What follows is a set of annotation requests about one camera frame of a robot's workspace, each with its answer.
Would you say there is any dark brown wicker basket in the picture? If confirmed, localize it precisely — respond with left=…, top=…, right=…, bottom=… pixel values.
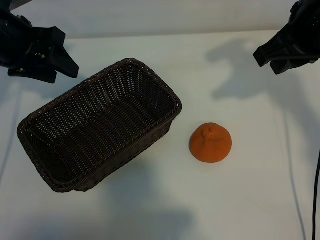
left=16, top=57, right=183, bottom=193

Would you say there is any long black cable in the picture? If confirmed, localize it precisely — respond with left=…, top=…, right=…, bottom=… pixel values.
left=310, top=149, right=320, bottom=240

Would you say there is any orange citrus fruit with knob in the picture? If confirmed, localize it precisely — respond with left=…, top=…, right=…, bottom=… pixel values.
left=189, top=122, right=233, bottom=164

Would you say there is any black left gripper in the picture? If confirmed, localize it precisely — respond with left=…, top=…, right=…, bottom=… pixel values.
left=0, top=8, right=80, bottom=85

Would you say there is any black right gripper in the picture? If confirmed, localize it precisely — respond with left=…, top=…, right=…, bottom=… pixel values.
left=252, top=0, right=320, bottom=76

